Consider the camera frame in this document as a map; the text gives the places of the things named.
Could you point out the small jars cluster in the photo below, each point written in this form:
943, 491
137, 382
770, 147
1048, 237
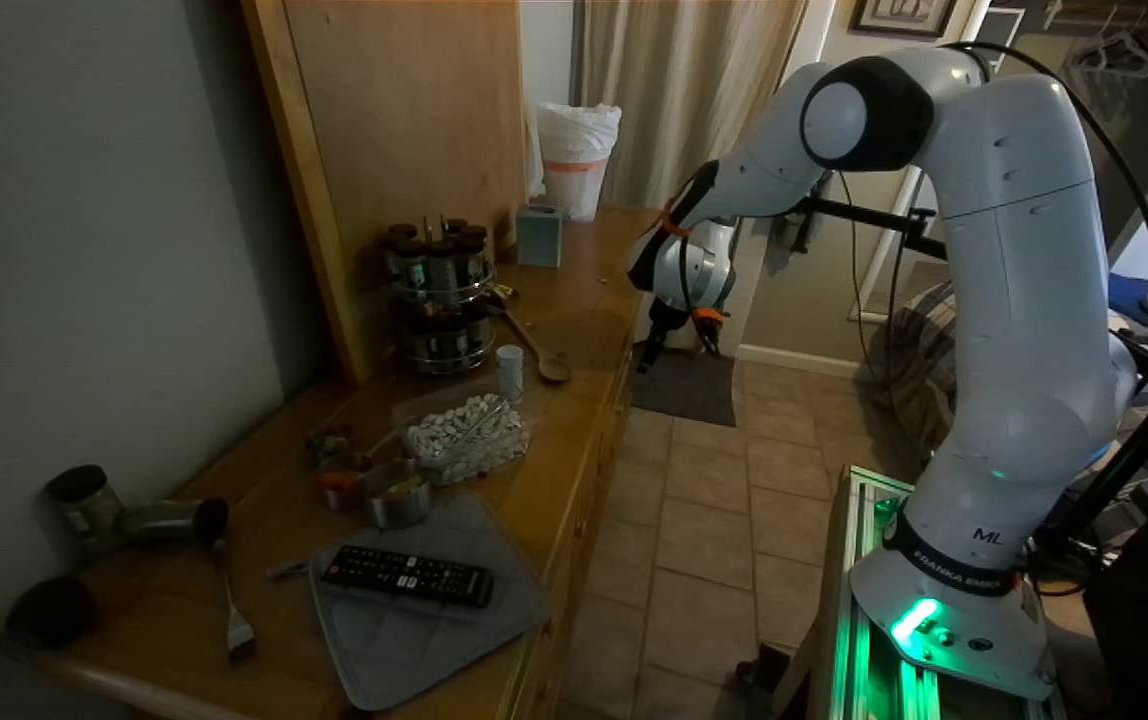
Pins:
388, 492

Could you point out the dark floor mat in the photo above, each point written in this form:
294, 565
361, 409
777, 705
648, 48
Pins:
684, 385

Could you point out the beige curtain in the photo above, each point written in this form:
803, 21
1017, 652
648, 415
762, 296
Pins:
684, 83

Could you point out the grey cloth mat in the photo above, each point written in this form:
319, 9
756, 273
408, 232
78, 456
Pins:
388, 648

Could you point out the blue tissue box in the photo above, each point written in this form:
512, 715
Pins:
536, 237

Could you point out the wooden back board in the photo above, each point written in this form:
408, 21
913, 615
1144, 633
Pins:
388, 115

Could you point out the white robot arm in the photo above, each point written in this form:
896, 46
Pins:
1037, 373

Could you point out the robot base stand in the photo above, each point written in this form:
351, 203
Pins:
900, 644

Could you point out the rotating spice rack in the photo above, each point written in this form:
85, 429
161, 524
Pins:
437, 281

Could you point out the metal spatula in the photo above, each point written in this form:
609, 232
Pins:
239, 625

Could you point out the small white cup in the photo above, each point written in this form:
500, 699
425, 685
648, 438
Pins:
511, 369

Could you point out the framed wall picture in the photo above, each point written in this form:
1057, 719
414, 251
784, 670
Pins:
900, 17

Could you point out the wooden dresser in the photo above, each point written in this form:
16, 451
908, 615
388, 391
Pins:
159, 638

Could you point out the wooden spoon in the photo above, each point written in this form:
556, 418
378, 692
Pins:
549, 365

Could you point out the black remote control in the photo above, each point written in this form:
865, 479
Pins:
406, 573

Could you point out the black round lid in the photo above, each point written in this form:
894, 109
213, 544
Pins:
48, 615

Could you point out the metal tin can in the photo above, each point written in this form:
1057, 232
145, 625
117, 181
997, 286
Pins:
85, 505

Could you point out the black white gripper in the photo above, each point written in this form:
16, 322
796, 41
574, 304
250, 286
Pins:
684, 273

